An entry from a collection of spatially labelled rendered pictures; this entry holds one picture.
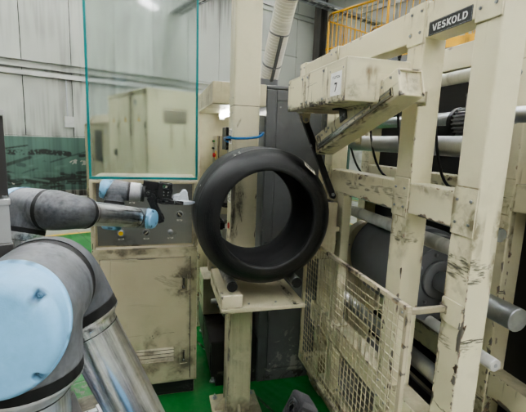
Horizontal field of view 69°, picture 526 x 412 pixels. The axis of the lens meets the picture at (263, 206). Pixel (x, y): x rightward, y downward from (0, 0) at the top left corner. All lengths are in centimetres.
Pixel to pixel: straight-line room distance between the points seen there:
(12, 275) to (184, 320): 195
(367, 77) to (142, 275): 152
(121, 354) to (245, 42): 157
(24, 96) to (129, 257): 843
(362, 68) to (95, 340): 115
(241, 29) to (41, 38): 889
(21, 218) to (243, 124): 106
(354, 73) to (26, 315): 120
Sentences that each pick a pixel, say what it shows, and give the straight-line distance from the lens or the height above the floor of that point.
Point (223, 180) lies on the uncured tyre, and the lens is 150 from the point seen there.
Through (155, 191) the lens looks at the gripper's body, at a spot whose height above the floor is 128.
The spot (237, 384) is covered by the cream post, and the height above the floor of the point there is 20.
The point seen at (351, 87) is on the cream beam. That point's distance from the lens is 139.
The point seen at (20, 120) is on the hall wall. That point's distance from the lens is 1035.
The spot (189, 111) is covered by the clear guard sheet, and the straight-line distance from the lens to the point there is 214.
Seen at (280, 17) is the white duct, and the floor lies 216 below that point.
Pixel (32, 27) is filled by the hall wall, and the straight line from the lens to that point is 1063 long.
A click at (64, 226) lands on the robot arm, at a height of 124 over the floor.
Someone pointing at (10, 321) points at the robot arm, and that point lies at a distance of 43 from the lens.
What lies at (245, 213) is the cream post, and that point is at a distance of 192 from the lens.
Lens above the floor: 149
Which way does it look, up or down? 10 degrees down
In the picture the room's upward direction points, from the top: 2 degrees clockwise
